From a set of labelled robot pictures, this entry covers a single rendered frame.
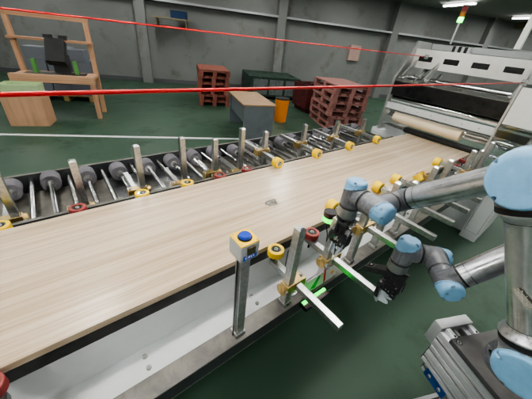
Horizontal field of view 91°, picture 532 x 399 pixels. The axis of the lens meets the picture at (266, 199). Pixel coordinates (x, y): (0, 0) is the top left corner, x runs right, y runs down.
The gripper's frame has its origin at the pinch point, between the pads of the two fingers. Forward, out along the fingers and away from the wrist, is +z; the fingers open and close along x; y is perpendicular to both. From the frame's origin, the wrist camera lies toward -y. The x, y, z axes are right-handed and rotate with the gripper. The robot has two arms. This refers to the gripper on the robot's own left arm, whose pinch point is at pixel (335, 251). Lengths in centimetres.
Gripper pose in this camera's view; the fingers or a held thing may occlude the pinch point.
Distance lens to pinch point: 116.8
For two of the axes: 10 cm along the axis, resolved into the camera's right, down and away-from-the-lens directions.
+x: 8.4, 3.6, -4.1
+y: -5.3, 4.0, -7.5
